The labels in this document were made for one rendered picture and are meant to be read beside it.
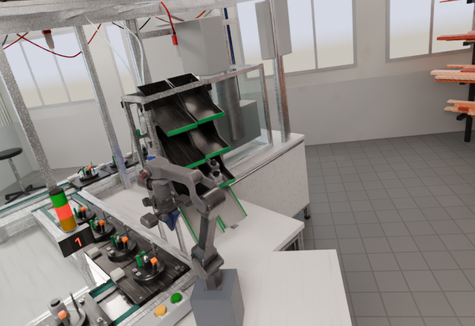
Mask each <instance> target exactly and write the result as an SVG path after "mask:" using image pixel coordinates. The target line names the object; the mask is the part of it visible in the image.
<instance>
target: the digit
mask: <svg viewBox="0 0 475 326"><path fill-rule="evenodd" d="M69 241H70V243H71V246H72V248H73V250H74V252H75V251H76V250H78V249H80V248H82V247H83V246H85V245H86V242H85V240H84V237H83V234H82V232H80V233H78V234H76V235H75V236H73V237H71V238H69Z"/></svg>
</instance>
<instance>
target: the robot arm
mask: <svg viewBox="0 0 475 326"><path fill-rule="evenodd" d="M139 173H140V174H139V176H138V177H137V181H136V183H137V185H138V186H139V187H142V188H144V189H147V190H153V193H154V194H153V195H152V196H150V197H145V198H143V199H142V202H143V205H144V206H145V207H148V206H149V207H151V206H153V208H154V209H157V210H158V212H156V213H155V214H152V213H150V212H148V213H147V214H145V215H143V216H141V218H140V222H141V225H143V226H145V227H147V228H148V229H151V228H153V227H155V226H157V225H158V222H159V220H160V221H162V222H163V223H165V224H166V225H167V226H168V228H169V229H170V230H171V231H173V230H174V229H175V224H176V221H177V218H178V216H179V214H180V213H181V211H179V210H178V207H179V206H181V205H182V204H183V205H184V206H185V207H188V206H190V205H192V204H193V203H194V204H195V206H196V207H197V211H198V212H199V213H200V214H201V223H200V230H199V242H198V243H197V244H196V245H195V246H194V247H192V249H191V255H190V256H191V257H192V264H193V266H194V269H195V271H196V273H197V274H198V275H199V276H200V279H204V280H205V283H204V287H203V290H204V291H220V290H222V287H223V282H224V278H225V276H224V275H221V273H220V269H219V268H220V267H221V266H222V265H224V259H223V258H222V257H221V256H220V254H219V253H218V252H217V248H216V247H215V246H213V242H214V236H215V231H216V222H217V216H218V214H219V212H220V211H221V209H222V208H223V206H224V204H225V194H224V192H223V190H222V189H221V188H220V187H219V186H218V184H217V183H216V182H215V181H214V180H212V179H210V178H208V177H206V176H204V174H203V173H202V172H201V171H200V170H192V169H189V168H185V167H182V166H178V165H173V164H171V163H169V161H168V159H166V158H163V157H162V156H159V157H157V158H154V159H153V160H151V161H149V162H147V163H144V168H143V170H140V171H139ZM172 180H173V181H176V182H180V183H182V184H185V185H186V186H187V187H188V189H189V194H190V197H188V196H187V195H185V194H181V195H180V196H178V197H176V198H175V203H174V201H173V197H174V194H172V193H171V190H170V185H169V182H171V181H172ZM199 182H200V183H201V184H203V185H205V186H207V187H209V188H210V190H208V191H207V192H205V193H203V194H202V195H201V196H198V195H197V193H196V188H195V184H197V183H199Z"/></svg>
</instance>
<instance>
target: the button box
mask: <svg viewBox="0 0 475 326"><path fill-rule="evenodd" d="M174 293H180V294H181V296H182V298H181V300H180V301H179V302H177V303H173V302H172V301H171V300H170V297H171V296H169V297H168V298H167V299H165V300H164V301H163V302H162V303H161V304H159V305H164V306H165V308H166V311H165V313H164V314H163V315H160V316H157V315H156V314H155V312H154V310H155V309H156V308H154V309H153V310H152V311H151V312H149V313H148V314H147V315H145V316H144V317H142V318H141V319H140V320H139V321H138V322H136V323H135V324H134V325H132V326H173V325H174V324H175V323H176V322H178V321H179V320H180V319H181V318H183V317H184V316H185V315H186V314H187V313H188V312H189V311H190V310H191V309H192V306H191V303H190V300H189V297H188V296H186V295H185V294H184V293H182V292H181V291H180V290H177V291H176V292H174Z"/></svg>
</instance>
